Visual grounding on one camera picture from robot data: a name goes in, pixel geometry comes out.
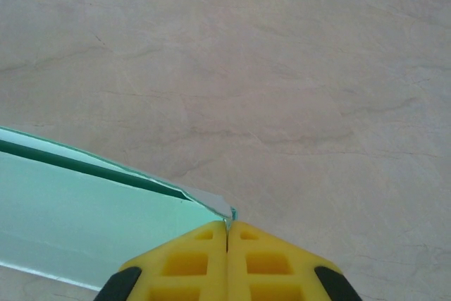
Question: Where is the light teal paper box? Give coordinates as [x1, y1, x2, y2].
[0, 126, 239, 292]

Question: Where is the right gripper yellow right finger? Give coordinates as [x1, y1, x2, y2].
[228, 221, 364, 301]

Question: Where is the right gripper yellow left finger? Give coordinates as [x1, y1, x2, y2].
[93, 221, 228, 301]

